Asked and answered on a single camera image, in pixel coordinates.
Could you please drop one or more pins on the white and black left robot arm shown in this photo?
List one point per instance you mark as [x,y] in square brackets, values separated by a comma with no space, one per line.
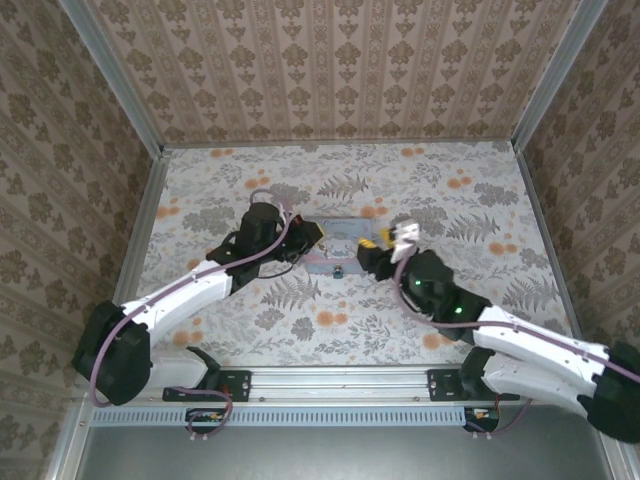
[190,290]

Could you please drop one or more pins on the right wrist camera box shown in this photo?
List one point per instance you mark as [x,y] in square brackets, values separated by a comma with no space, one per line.
[405,237]

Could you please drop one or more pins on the small blue padlock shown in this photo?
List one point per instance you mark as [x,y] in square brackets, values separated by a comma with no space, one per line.
[338,272]

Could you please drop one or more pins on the aluminium table back rail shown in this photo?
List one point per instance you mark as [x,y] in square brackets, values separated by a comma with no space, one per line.
[340,144]

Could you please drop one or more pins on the aluminium table side rail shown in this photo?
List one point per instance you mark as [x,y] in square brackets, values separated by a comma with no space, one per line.
[550,240]
[142,240]

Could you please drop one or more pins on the floral patterned table cover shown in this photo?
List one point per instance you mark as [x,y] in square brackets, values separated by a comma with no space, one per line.
[350,320]

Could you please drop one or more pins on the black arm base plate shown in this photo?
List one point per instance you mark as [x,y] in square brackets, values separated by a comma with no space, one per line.
[235,384]
[442,385]

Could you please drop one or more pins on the aluminium frame corner post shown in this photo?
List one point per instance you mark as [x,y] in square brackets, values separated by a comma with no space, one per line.
[110,75]
[560,75]

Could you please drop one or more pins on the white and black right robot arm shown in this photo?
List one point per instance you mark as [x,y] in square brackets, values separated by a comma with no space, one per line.
[540,345]

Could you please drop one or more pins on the grey sheet metal panel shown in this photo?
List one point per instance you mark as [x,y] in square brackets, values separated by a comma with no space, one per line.
[340,455]

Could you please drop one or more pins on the light blue cartoon tin box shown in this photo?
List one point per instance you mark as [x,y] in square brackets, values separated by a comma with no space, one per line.
[342,235]

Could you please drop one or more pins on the black controller box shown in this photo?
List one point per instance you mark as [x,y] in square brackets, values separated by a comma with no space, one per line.
[482,420]
[205,421]

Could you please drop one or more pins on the aluminium mounting rail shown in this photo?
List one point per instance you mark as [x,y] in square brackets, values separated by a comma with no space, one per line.
[340,382]

